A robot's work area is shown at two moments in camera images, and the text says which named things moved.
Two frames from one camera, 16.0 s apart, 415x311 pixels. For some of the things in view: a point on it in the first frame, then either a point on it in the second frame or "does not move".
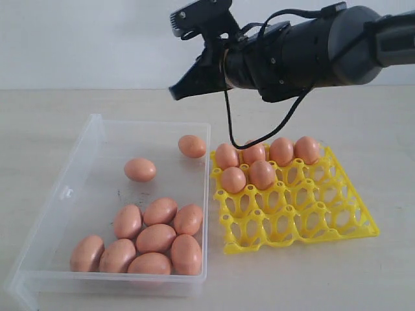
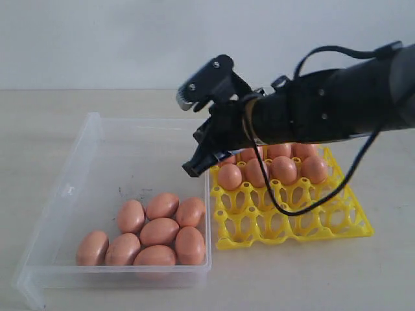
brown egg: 150,263 to 155,254
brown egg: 255,153 does not move
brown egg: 281,151 does not move
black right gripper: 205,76 to 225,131
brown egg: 192,146 to 315,168
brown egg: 140,170 to 284,169
